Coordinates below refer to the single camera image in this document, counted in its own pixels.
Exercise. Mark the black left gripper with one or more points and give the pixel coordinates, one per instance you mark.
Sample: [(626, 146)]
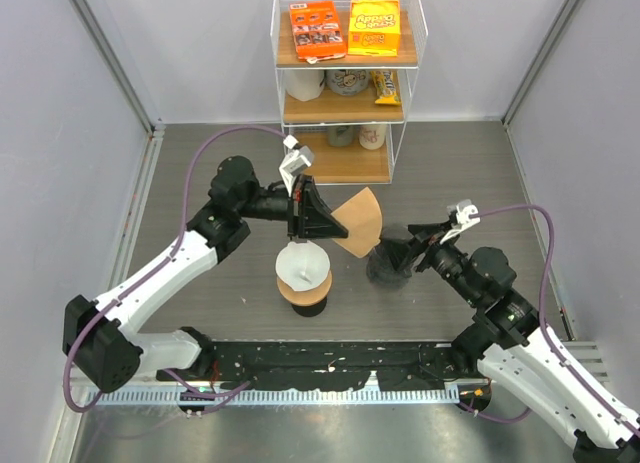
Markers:
[(308, 214)]

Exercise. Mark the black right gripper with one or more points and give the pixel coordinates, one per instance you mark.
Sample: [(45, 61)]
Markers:
[(403, 250)]

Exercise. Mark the smoky grey plastic dripper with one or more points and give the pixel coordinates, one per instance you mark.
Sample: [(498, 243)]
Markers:
[(395, 231)]

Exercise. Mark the brown paper coffee filter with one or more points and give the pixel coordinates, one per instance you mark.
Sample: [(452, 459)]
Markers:
[(361, 215)]

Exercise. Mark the white paper coffee filter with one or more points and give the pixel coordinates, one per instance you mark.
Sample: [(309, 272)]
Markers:
[(302, 266)]

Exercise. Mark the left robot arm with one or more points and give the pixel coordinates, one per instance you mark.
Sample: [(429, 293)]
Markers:
[(102, 336)]

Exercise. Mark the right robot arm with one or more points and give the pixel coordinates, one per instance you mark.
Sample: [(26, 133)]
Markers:
[(508, 344)]

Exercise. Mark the smoky glass coffee server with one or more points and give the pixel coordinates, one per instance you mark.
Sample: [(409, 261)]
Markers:
[(381, 273)]

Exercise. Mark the white paper roll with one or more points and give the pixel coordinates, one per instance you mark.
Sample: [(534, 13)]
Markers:
[(304, 85)]

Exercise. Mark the grey printed tin can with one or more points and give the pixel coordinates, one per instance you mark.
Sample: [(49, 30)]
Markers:
[(347, 82)]

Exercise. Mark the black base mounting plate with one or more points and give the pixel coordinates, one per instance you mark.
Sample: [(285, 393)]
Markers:
[(335, 366)]

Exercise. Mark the yellow candy bag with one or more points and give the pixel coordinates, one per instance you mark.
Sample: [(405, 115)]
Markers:
[(387, 92)]

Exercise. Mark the orange snack box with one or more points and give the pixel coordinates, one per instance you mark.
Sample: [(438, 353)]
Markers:
[(317, 32)]

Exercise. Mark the yellow snack bag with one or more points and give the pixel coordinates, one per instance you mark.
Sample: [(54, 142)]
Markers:
[(374, 28)]

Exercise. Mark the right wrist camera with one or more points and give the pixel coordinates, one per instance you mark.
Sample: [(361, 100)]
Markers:
[(461, 216)]

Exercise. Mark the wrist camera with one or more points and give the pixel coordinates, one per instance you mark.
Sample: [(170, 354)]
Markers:
[(297, 159), (461, 216)]

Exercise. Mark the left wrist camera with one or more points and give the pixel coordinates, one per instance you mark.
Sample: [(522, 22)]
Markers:
[(297, 159)]

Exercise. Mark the white slotted cable duct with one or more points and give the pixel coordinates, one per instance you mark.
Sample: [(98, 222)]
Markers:
[(368, 395)]

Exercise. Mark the white wire shelf rack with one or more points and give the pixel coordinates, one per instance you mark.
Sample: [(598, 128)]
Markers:
[(352, 112)]

